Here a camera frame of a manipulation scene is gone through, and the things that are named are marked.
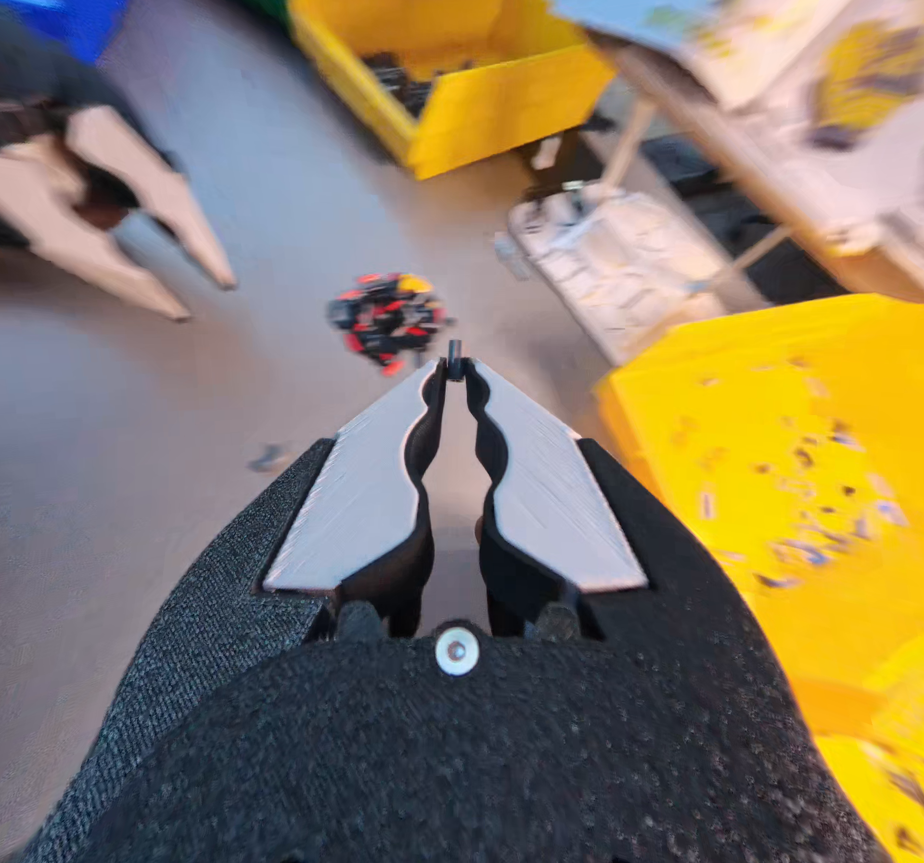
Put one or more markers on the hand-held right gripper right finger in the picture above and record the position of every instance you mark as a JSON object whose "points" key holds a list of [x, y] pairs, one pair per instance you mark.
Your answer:
{"points": [[563, 516]]}

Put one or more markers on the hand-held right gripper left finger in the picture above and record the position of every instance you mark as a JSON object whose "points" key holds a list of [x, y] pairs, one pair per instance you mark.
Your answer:
{"points": [[346, 516]]}

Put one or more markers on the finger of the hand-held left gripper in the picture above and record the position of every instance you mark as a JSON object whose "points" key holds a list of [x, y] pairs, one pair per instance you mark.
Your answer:
{"points": [[144, 177], [58, 228]]}

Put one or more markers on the grey desk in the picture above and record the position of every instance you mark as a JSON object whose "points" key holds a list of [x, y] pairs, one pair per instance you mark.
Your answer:
{"points": [[216, 372]]}

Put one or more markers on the pile of black red pins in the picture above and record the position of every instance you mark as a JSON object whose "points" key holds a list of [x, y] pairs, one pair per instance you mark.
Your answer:
{"points": [[390, 322]]}

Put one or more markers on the yellow bin with divider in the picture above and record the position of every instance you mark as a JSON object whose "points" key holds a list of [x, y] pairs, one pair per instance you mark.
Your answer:
{"points": [[758, 408]]}

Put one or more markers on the heap of assorted small parts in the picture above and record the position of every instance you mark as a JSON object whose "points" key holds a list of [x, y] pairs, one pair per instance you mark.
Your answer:
{"points": [[816, 516]]}

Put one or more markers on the white sticker sheet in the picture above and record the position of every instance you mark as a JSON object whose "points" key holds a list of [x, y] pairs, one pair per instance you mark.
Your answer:
{"points": [[628, 264]]}

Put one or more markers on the heap of dark grey plates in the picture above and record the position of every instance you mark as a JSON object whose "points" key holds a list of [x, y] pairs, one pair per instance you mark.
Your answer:
{"points": [[404, 84]]}

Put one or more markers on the yellow plastic bin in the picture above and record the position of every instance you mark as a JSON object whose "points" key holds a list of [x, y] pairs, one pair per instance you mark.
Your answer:
{"points": [[469, 120]]}

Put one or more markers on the open instruction booklet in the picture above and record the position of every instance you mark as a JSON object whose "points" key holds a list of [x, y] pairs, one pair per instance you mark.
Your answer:
{"points": [[794, 11]]}

